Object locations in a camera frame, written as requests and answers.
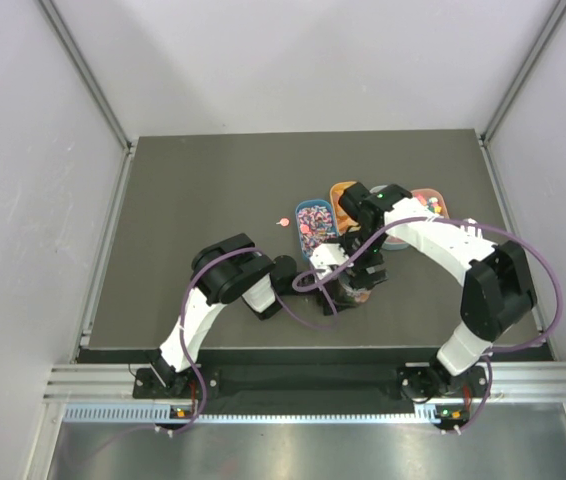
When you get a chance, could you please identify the aluminium frame post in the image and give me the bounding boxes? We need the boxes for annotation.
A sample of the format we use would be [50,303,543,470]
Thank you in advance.
[35,0,132,152]
[479,0,566,146]

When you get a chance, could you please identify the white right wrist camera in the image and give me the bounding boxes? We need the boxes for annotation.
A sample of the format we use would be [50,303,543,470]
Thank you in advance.
[309,243,352,280]

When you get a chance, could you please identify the aluminium front frame rail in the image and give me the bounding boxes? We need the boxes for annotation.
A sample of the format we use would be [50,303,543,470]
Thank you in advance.
[43,361,566,403]

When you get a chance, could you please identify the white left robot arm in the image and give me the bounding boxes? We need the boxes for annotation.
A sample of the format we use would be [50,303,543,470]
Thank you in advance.
[151,233,298,397]

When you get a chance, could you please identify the aluminium left frame post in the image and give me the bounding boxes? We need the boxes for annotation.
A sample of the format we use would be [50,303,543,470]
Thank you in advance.
[35,0,132,152]

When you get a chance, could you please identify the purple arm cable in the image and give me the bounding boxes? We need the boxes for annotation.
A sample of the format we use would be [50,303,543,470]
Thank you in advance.
[155,247,339,436]
[292,217,563,434]

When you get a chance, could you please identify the grey slotted cable duct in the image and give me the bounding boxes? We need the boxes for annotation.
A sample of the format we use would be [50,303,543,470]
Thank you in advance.
[62,398,469,425]

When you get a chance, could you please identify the aluminium right frame post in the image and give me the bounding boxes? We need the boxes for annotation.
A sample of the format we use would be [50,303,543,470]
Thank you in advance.
[479,0,566,146]

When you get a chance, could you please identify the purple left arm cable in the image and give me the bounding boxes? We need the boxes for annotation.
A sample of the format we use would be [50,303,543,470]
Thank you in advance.
[155,247,339,436]

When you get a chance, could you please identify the orange candy tray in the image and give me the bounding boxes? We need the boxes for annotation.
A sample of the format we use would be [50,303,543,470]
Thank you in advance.
[329,182,359,236]

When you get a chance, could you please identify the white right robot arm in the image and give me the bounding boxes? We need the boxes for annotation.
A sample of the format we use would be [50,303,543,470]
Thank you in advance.
[338,182,537,396]

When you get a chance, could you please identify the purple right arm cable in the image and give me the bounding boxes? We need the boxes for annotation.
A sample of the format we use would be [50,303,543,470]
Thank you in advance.
[292,217,563,434]

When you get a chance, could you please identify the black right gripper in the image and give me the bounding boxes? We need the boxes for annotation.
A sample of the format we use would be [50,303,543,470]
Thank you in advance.
[330,228,389,291]

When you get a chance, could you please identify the light blue candy tray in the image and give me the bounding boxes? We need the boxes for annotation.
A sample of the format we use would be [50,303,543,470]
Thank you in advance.
[370,185,409,251]

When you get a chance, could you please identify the pink candy tray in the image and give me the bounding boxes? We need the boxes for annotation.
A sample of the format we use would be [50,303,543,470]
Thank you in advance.
[411,188,449,218]

